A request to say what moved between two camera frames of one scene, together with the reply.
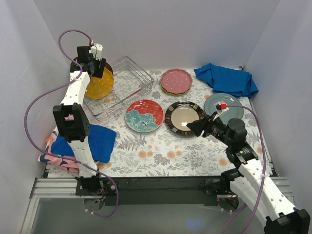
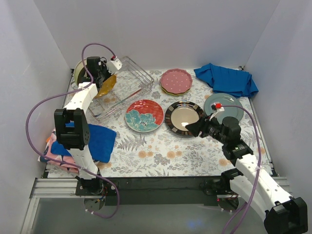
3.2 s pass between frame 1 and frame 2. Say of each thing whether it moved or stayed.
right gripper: stayed
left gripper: moved
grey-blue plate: stayed
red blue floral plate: stayed
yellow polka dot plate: moved
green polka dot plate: stayed
